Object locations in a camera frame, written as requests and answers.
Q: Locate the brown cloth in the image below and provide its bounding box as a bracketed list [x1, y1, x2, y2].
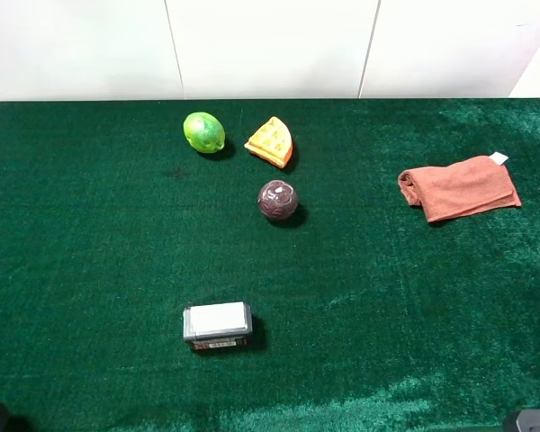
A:
[398, 152, 522, 223]

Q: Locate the dark purple round fruit toy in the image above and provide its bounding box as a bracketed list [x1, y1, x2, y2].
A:
[256, 179, 299, 221]

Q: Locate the yellow waffle slice toy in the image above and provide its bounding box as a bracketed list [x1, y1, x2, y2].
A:
[244, 116, 293, 168]

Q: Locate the green lime toy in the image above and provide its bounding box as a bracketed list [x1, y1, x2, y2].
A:
[183, 112, 226, 154]

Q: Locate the grey black rectangular box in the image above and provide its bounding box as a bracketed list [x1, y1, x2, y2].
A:
[183, 301, 253, 351]

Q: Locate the green felt table cover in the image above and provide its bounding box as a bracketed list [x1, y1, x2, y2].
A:
[0, 99, 540, 431]

